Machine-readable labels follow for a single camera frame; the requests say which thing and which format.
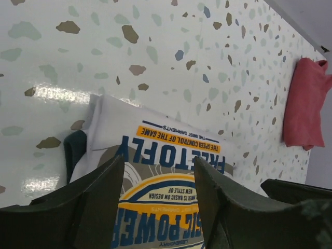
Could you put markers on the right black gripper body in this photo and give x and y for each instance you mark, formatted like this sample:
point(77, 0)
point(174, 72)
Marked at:
point(293, 193)

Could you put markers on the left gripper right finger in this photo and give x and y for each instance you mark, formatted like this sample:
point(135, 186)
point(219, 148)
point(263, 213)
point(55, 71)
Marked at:
point(233, 216)

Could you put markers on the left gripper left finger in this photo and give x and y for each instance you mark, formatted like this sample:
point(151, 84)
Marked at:
point(81, 214)

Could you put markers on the white navy tank top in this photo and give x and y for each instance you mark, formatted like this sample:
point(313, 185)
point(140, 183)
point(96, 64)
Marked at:
point(158, 205)

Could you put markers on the red tank top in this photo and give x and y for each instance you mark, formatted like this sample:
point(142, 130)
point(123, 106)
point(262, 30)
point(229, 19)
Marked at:
point(307, 93)

